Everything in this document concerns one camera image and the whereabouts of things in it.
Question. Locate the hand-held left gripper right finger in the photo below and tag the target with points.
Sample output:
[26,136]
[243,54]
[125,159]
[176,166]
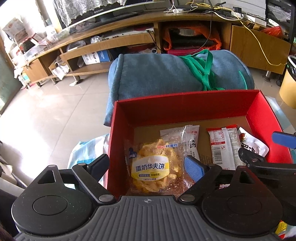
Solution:
[194,169]

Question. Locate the white paper bag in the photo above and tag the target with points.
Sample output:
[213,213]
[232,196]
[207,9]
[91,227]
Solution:
[59,69]

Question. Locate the red plastic bag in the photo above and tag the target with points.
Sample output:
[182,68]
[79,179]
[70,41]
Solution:
[274,31]

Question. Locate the long red white packet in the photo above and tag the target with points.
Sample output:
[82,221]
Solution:
[222,148]

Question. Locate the yellow trash bin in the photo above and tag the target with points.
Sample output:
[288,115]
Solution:
[288,88]

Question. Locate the blue checkered tablecloth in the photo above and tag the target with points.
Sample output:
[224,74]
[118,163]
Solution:
[83,153]

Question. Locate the yellow waffle packet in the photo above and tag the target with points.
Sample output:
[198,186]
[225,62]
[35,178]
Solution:
[152,166]

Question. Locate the small white date packet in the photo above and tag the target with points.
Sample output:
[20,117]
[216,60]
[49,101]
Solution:
[254,143]

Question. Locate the white blue carton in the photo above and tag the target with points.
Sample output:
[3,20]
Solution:
[94,58]

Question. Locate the white lace cloth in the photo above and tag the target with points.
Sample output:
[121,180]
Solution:
[76,9]

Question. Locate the orange bag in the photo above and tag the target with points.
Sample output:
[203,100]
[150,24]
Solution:
[214,39]

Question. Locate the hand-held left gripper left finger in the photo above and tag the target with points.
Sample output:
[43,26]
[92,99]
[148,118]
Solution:
[98,166]

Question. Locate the red yellow snack packet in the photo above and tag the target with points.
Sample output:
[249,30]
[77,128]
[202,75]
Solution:
[281,229]

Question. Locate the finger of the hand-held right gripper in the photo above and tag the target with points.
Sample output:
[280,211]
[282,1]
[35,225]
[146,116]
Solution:
[252,158]
[283,140]

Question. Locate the flat screen television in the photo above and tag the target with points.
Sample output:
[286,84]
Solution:
[104,9]

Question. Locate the wooden television stand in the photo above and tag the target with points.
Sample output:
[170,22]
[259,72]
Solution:
[254,46]

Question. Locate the white power strip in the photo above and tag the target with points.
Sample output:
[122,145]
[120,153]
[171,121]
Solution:
[173,10]

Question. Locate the red cardboard box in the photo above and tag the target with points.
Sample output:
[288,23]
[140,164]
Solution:
[161,109]

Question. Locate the blue rolled cushion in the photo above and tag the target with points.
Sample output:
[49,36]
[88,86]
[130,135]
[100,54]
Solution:
[150,76]

